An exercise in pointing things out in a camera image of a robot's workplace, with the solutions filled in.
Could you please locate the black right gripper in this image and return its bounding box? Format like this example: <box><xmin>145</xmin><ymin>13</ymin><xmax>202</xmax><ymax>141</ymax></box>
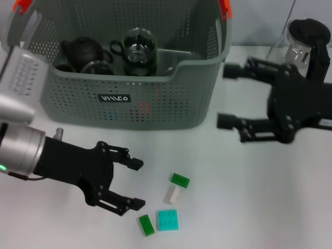
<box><xmin>216</xmin><ymin>56</ymin><xmax>332</xmax><ymax>144</ymax></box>

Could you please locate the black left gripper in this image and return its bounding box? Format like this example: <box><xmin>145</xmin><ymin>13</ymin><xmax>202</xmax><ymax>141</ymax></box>
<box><xmin>33</xmin><ymin>136</ymin><xmax>145</xmax><ymax>216</ymax></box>

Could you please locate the green two-stud brick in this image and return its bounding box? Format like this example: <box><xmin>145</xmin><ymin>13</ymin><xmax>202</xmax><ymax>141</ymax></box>
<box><xmin>139</xmin><ymin>214</ymin><xmax>156</xmax><ymax>237</ymax></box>
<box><xmin>170</xmin><ymin>173</ymin><xmax>190</xmax><ymax>189</ymax></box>

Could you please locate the white plastic brick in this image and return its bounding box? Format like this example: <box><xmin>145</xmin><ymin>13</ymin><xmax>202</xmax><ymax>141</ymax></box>
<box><xmin>163</xmin><ymin>184</ymin><xmax>183</xmax><ymax>205</ymax></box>

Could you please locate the teal four-stud brick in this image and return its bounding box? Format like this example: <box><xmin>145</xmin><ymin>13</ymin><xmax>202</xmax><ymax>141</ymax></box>
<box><xmin>158</xmin><ymin>209</ymin><xmax>179</xmax><ymax>232</ymax></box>

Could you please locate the grey perforated storage basket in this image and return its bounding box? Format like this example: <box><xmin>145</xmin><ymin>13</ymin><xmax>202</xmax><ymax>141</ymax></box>
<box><xmin>0</xmin><ymin>0</ymin><xmax>233</xmax><ymax>130</ymax></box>

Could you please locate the glass teapot black lid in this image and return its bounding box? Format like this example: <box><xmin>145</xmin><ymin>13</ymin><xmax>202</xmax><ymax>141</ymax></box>
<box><xmin>267</xmin><ymin>18</ymin><xmax>332</xmax><ymax>84</ymax></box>

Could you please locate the dark clay teapot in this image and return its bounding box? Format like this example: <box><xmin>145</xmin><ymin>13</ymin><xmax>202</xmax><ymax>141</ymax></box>
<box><xmin>61</xmin><ymin>36</ymin><xmax>114</xmax><ymax>71</ymax></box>

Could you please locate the left wrist connector cable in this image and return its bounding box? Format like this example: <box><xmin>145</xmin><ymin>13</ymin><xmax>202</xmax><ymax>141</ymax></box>
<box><xmin>7</xmin><ymin>127</ymin><xmax>64</xmax><ymax>182</ymax></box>

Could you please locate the thin grey cable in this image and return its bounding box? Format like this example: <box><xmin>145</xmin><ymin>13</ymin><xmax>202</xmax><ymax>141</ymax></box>
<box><xmin>286</xmin><ymin>0</ymin><xmax>296</xmax><ymax>26</ymax></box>

